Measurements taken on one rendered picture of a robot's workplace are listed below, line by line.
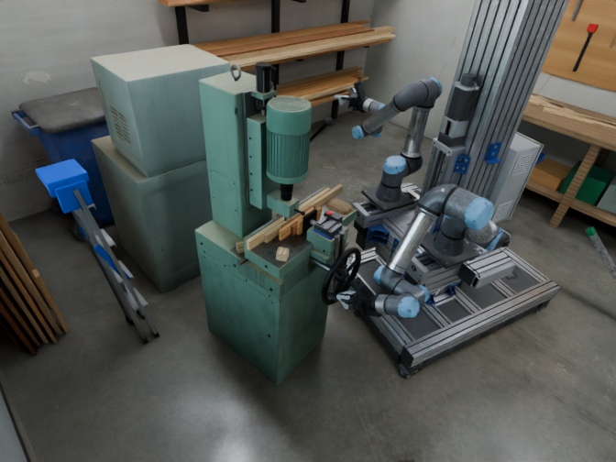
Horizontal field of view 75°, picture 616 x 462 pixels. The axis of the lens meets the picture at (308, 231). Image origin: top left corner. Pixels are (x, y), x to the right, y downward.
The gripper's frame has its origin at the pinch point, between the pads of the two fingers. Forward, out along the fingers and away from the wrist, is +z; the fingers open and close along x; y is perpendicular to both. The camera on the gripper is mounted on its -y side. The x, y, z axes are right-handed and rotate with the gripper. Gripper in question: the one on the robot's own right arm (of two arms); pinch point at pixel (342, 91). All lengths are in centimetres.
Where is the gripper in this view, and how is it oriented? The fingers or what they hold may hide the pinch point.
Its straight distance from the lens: 263.3
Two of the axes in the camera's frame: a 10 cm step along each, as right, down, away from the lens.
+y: 0.4, 7.3, 6.9
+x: 7.4, -4.8, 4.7
